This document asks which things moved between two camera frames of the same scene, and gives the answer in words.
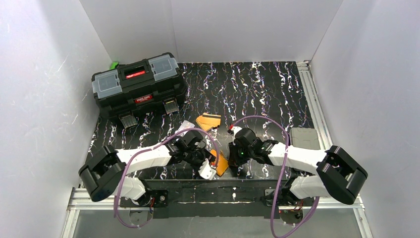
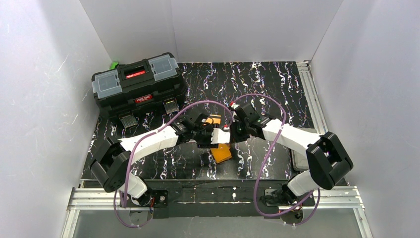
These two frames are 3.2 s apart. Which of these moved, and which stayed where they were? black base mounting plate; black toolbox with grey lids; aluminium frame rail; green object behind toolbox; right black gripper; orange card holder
Moved: orange card holder; right black gripper
Stayed: black toolbox with grey lids; aluminium frame rail; black base mounting plate; green object behind toolbox
